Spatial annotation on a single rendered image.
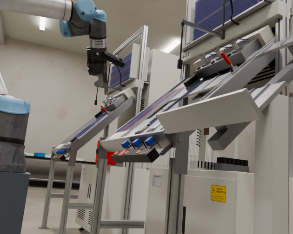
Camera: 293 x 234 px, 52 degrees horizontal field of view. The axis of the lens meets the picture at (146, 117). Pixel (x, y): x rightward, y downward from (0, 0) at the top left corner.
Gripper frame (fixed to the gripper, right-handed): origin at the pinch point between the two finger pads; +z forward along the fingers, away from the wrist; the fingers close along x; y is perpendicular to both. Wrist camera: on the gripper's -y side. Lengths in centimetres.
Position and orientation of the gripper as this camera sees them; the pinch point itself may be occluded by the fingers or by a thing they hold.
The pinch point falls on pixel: (104, 88)
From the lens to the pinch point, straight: 143.5
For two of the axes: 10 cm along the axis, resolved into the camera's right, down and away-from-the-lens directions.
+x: 2.5, 4.9, -8.3
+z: -0.4, 8.7, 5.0
